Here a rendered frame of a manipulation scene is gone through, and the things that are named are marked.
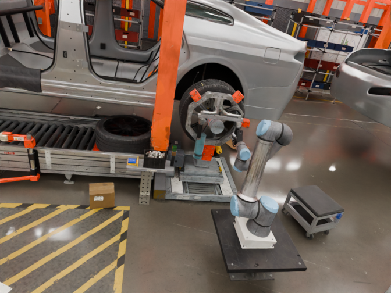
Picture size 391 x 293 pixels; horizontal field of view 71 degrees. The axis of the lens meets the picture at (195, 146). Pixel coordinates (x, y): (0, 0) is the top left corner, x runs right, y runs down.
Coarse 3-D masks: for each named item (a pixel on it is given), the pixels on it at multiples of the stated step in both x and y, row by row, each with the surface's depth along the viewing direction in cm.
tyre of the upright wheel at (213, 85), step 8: (208, 80) 270; (216, 80) 272; (192, 88) 268; (200, 88) 257; (208, 88) 257; (216, 88) 258; (224, 88) 259; (232, 88) 270; (184, 96) 273; (184, 104) 262; (240, 104) 269; (184, 112) 266; (184, 120) 270; (184, 128) 275
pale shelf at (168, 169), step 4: (140, 160) 257; (136, 164) 250; (140, 164) 252; (168, 164) 259; (128, 168) 244; (132, 168) 244; (136, 168) 245; (140, 168) 246; (144, 168) 247; (148, 168) 248; (168, 168) 253; (172, 168) 254; (160, 172) 250; (164, 172) 250; (168, 172) 251; (172, 172) 251
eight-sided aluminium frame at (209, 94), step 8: (208, 96) 252; (216, 96) 253; (224, 96) 254; (192, 104) 256; (232, 104) 259; (192, 112) 258; (240, 112) 264; (192, 136) 271; (224, 136) 281; (208, 144) 277; (216, 144) 279
